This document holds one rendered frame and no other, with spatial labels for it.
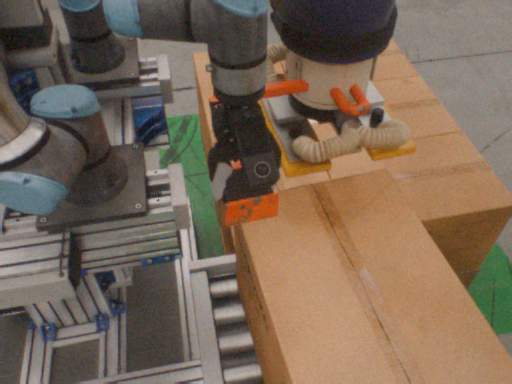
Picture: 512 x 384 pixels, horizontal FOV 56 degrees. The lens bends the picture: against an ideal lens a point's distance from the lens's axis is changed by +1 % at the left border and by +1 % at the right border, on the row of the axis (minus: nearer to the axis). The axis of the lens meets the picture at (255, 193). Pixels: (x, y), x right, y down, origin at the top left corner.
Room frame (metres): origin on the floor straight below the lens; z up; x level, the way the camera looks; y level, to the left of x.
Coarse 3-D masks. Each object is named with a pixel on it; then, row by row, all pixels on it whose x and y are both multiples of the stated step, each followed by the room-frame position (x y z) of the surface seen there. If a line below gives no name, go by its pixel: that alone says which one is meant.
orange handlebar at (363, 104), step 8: (296, 80) 0.82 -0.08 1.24; (272, 88) 0.80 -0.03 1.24; (280, 88) 0.80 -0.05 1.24; (288, 88) 0.80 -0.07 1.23; (296, 88) 0.81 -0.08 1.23; (304, 88) 0.81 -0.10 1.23; (336, 88) 0.79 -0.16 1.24; (352, 88) 0.80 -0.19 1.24; (264, 96) 0.79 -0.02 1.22; (272, 96) 0.79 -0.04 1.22; (336, 96) 0.77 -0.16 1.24; (344, 96) 0.77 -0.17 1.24; (360, 96) 0.77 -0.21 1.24; (336, 104) 0.76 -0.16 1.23; (344, 104) 0.74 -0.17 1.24; (360, 104) 0.74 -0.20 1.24; (368, 104) 0.75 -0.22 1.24; (344, 112) 0.74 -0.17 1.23; (352, 112) 0.73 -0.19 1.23; (360, 112) 0.73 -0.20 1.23
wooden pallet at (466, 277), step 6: (204, 144) 1.85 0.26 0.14; (204, 150) 1.93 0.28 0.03; (216, 204) 1.45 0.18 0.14; (216, 210) 1.48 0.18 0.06; (222, 234) 1.27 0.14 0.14; (222, 240) 1.33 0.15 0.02; (468, 270) 1.09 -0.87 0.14; (474, 270) 1.09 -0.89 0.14; (456, 276) 1.08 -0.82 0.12; (462, 276) 1.08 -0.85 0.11; (468, 276) 1.09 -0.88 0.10; (474, 276) 1.09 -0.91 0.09; (462, 282) 1.09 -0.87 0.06; (468, 282) 1.09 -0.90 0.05
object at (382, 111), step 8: (384, 104) 0.90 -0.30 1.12; (368, 112) 0.87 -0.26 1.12; (376, 112) 0.83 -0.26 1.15; (384, 112) 0.86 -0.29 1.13; (360, 120) 0.84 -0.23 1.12; (368, 120) 0.84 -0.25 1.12; (376, 120) 0.83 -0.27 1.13; (384, 120) 0.84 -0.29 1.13; (368, 128) 0.81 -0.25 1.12; (376, 128) 0.81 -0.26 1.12; (408, 144) 0.76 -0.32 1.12; (368, 152) 0.75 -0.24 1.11; (376, 152) 0.74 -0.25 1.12; (384, 152) 0.74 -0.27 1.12; (392, 152) 0.74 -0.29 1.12; (400, 152) 0.75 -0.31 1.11; (408, 152) 0.75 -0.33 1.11
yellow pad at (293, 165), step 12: (276, 96) 0.91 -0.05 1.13; (264, 108) 0.89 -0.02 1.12; (300, 120) 0.84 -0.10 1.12; (276, 132) 0.80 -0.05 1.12; (288, 132) 0.79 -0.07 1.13; (300, 132) 0.78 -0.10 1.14; (312, 132) 0.80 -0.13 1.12; (288, 144) 0.76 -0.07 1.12; (288, 156) 0.72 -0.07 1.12; (288, 168) 0.69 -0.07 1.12; (300, 168) 0.69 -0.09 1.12; (312, 168) 0.70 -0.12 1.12; (324, 168) 0.70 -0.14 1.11
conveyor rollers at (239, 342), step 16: (224, 288) 0.76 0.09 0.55; (240, 304) 0.71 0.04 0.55; (224, 320) 0.66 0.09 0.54; (240, 320) 0.67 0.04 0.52; (224, 336) 0.61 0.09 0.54; (240, 336) 0.61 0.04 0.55; (224, 352) 0.57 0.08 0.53; (224, 368) 0.52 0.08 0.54; (240, 368) 0.52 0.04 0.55; (256, 368) 0.52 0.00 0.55
